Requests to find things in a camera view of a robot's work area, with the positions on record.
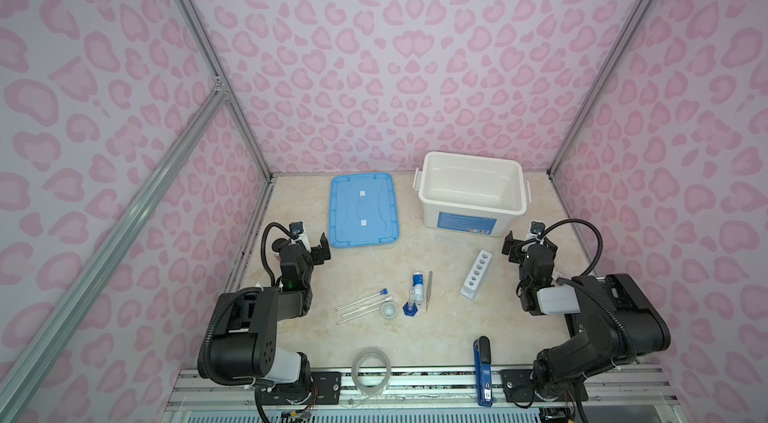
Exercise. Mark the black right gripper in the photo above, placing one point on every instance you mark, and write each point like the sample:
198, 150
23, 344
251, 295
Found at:
519, 246

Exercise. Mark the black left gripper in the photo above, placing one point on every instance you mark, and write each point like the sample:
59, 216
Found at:
318, 250

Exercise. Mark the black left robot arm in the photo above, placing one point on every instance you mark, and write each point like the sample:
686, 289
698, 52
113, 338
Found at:
239, 346

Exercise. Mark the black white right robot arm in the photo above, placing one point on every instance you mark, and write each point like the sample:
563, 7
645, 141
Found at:
610, 321

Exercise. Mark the white test tube rack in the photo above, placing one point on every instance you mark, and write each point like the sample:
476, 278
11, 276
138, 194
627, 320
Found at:
476, 275

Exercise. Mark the white plastic storage box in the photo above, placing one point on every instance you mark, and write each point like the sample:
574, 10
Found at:
471, 194

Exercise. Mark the blue plastic box lid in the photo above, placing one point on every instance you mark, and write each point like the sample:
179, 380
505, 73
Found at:
363, 210

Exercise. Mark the metal tweezers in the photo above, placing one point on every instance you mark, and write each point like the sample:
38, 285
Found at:
428, 290

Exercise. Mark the blue base small vial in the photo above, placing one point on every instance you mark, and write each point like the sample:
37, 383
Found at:
410, 308

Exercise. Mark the blue black stapler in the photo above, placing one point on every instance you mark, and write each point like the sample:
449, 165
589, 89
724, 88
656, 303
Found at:
483, 371

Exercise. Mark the clear tape roll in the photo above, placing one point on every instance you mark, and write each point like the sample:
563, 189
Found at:
371, 372

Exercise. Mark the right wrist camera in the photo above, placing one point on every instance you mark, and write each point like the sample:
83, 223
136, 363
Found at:
536, 231

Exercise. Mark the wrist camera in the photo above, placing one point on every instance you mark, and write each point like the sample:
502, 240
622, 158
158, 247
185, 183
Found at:
298, 232
536, 231

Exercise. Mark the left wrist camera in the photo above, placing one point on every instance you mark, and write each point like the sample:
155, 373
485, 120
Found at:
298, 232

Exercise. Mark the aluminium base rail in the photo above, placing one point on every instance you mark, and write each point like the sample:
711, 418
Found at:
639, 393

